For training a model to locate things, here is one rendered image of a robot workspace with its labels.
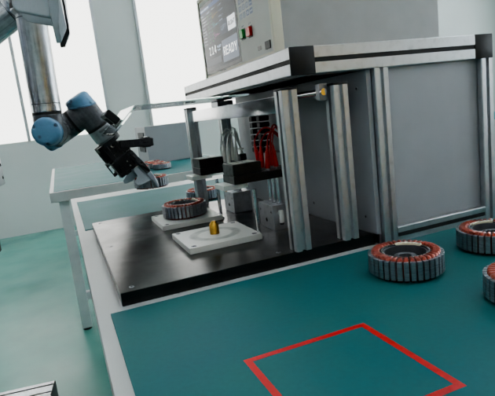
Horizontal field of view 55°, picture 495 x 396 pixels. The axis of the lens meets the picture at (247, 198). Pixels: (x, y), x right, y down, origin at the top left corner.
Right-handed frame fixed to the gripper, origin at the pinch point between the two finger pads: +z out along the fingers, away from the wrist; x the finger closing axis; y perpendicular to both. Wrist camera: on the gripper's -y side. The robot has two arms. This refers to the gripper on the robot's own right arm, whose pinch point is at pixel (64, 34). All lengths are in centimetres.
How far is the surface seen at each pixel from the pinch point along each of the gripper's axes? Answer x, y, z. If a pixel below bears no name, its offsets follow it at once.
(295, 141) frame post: -6.0, -33.4, 18.8
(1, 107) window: -481, 120, -22
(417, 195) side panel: -9, -58, 32
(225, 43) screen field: -41, -31, -3
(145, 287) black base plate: -2.6, -5.2, 38.2
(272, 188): -27, -34, 30
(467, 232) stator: 5, -58, 37
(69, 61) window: -492, 46, -64
